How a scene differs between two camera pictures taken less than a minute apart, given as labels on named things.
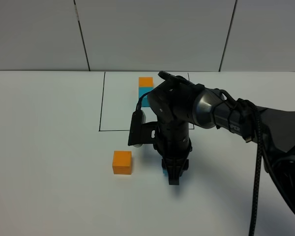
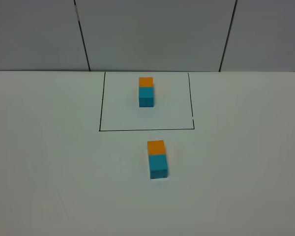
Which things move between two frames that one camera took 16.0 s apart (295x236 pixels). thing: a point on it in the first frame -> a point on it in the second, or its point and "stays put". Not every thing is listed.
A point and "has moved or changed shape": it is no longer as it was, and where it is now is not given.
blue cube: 165,172 has moved or changed shape
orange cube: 122,164 has moved or changed shape
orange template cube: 146,81 stays put
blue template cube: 143,90 stays put
